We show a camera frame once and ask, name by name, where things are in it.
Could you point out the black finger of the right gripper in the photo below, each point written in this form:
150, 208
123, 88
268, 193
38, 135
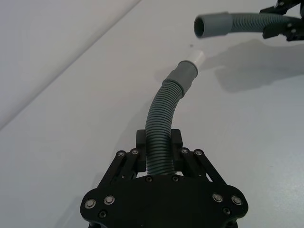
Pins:
285, 32
276, 7

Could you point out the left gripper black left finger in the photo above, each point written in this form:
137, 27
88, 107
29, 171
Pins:
141, 147

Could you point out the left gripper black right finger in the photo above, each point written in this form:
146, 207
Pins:
176, 147

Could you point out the white plastic pipe connector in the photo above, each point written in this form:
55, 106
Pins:
196, 58

